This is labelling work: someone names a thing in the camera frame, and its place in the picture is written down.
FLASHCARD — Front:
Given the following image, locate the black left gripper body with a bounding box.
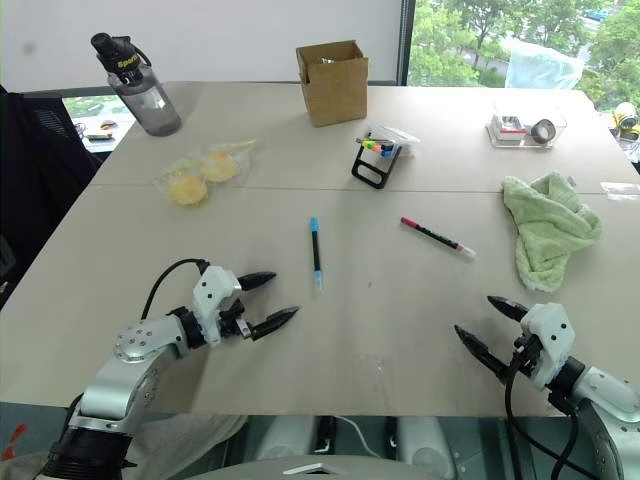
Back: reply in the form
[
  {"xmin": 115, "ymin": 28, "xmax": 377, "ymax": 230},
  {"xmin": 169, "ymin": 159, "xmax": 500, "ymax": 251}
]
[{"xmin": 217, "ymin": 297, "xmax": 254, "ymax": 342}]

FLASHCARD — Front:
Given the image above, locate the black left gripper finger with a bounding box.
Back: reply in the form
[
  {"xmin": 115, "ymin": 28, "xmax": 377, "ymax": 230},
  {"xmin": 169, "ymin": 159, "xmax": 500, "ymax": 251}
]
[
  {"xmin": 236, "ymin": 271, "xmax": 278, "ymax": 293},
  {"xmin": 248, "ymin": 306, "xmax": 301, "ymax": 342}
]

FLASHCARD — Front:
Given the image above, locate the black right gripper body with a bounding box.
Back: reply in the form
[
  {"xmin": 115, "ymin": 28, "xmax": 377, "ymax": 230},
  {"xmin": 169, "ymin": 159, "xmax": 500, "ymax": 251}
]
[{"xmin": 509, "ymin": 333, "xmax": 544, "ymax": 380}]

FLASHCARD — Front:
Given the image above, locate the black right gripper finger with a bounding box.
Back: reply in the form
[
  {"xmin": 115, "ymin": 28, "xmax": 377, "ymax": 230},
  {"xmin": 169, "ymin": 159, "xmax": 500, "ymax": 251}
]
[
  {"xmin": 487, "ymin": 295, "xmax": 531, "ymax": 323},
  {"xmin": 453, "ymin": 324, "xmax": 515, "ymax": 386}
]

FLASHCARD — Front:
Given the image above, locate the blue capped black pen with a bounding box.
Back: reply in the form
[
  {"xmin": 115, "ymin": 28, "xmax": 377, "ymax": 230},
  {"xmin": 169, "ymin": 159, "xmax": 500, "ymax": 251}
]
[{"xmin": 308, "ymin": 216, "xmax": 326, "ymax": 294}]

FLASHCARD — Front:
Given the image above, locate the pink capped black pen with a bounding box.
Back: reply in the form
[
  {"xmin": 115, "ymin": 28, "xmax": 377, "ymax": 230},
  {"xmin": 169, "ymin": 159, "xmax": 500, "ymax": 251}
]
[{"xmin": 399, "ymin": 215, "xmax": 478, "ymax": 263}]

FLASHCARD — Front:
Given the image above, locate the black holder with markers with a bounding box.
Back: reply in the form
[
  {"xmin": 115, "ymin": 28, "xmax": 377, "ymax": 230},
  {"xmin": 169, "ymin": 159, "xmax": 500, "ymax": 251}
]
[{"xmin": 350, "ymin": 133, "xmax": 404, "ymax": 192}]

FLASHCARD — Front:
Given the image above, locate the white red small box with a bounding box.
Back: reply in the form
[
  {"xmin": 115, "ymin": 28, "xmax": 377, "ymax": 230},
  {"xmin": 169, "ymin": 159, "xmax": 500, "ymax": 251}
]
[{"xmin": 490, "ymin": 113, "xmax": 531, "ymax": 140}]

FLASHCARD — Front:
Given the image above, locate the brown cardboard box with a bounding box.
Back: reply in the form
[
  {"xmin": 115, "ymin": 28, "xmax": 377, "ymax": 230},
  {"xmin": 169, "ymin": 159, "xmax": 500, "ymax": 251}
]
[{"xmin": 294, "ymin": 39, "xmax": 371, "ymax": 129}]

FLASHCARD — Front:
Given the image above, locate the light green towel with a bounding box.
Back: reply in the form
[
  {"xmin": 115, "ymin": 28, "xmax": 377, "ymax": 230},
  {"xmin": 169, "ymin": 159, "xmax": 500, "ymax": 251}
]
[{"xmin": 500, "ymin": 170, "xmax": 604, "ymax": 294}]

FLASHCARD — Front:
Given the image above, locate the bagged yellow round snack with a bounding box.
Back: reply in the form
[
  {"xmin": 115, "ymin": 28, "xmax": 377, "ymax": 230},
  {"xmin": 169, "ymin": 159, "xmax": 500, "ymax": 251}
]
[
  {"xmin": 196, "ymin": 137, "xmax": 260, "ymax": 185},
  {"xmin": 151, "ymin": 158, "xmax": 212, "ymax": 208}
]

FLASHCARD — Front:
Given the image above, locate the clear acrylic tray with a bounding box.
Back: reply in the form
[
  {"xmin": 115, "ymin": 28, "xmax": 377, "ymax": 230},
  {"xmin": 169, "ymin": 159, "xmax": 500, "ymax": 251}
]
[{"xmin": 484, "ymin": 99, "xmax": 569, "ymax": 149}]

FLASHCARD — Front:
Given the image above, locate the grey tape roll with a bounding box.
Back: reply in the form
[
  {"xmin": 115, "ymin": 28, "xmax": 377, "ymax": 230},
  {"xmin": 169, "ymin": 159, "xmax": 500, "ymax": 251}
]
[{"xmin": 529, "ymin": 118, "xmax": 558, "ymax": 143}]

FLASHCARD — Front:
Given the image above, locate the grey sports water bottle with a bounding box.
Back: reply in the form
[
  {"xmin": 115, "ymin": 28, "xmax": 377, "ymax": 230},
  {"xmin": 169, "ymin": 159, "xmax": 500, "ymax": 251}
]
[{"xmin": 89, "ymin": 31, "xmax": 183, "ymax": 138}]

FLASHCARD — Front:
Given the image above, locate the yellow black object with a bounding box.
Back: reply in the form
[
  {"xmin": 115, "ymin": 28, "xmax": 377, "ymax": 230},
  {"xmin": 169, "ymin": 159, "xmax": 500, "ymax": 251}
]
[{"xmin": 611, "ymin": 101, "xmax": 640, "ymax": 140}]

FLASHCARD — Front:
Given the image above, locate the pale blue plastic bag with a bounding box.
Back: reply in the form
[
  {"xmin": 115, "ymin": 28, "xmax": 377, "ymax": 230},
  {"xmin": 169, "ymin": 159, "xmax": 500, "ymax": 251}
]
[{"xmin": 501, "ymin": 38, "xmax": 587, "ymax": 92}]

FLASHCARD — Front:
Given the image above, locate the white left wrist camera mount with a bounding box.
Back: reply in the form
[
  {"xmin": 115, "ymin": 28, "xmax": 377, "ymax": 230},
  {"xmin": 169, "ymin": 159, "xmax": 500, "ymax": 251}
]
[{"xmin": 191, "ymin": 266, "xmax": 243, "ymax": 347}]

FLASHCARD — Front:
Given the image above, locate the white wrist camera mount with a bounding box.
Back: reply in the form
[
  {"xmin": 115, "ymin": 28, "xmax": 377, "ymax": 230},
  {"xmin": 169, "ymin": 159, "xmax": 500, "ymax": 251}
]
[
  {"xmin": 519, "ymin": 301, "xmax": 574, "ymax": 391},
  {"xmin": 191, "ymin": 266, "xmax": 243, "ymax": 347}
]

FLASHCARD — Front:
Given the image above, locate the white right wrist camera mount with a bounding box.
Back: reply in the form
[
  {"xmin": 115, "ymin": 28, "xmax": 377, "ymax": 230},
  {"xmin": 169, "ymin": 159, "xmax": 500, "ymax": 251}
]
[{"xmin": 519, "ymin": 301, "xmax": 574, "ymax": 391}]

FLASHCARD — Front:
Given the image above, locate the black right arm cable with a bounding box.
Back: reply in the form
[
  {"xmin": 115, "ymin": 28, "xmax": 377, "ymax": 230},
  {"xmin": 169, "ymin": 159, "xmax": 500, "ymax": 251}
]
[{"xmin": 503, "ymin": 348, "xmax": 582, "ymax": 480}]

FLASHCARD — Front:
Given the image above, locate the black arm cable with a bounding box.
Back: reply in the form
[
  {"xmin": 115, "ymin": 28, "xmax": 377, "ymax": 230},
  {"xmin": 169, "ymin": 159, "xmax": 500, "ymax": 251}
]
[
  {"xmin": 503, "ymin": 348, "xmax": 582, "ymax": 480},
  {"xmin": 140, "ymin": 258, "xmax": 209, "ymax": 322}
]

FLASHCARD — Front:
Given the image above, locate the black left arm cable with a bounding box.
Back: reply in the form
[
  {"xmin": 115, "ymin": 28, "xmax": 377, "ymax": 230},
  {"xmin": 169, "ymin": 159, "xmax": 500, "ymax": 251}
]
[{"xmin": 140, "ymin": 258, "xmax": 209, "ymax": 322}]

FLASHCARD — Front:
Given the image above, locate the white cable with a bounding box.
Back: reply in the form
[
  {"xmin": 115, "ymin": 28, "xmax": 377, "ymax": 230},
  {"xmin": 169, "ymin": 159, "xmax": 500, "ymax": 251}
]
[{"xmin": 326, "ymin": 413, "xmax": 385, "ymax": 459}]

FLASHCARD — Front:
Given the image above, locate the dark window frame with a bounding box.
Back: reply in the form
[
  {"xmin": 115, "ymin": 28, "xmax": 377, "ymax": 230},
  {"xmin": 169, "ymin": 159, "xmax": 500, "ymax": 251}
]
[{"xmin": 396, "ymin": 0, "xmax": 417, "ymax": 87}]

